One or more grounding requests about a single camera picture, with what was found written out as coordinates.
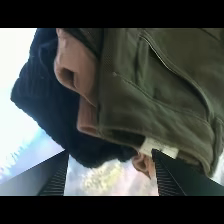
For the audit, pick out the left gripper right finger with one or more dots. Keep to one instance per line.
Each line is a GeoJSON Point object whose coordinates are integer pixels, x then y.
{"type": "Point", "coordinates": [180, 180]}

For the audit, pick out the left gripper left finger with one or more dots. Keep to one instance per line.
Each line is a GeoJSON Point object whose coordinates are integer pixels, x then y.
{"type": "Point", "coordinates": [46, 178]}

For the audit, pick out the olive green pants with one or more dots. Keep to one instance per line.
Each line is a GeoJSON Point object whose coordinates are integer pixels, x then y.
{"type": "Point", "coordinates": [156, 90]}

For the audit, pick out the dark navy knitted garment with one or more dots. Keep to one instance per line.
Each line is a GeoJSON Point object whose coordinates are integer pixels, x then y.
{"type": "Point", "coordinates": [50, 100]}

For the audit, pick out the pink garment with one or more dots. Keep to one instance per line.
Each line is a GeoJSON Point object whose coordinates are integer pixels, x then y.
{"type": "Point", "coordinates": [78, 70]}

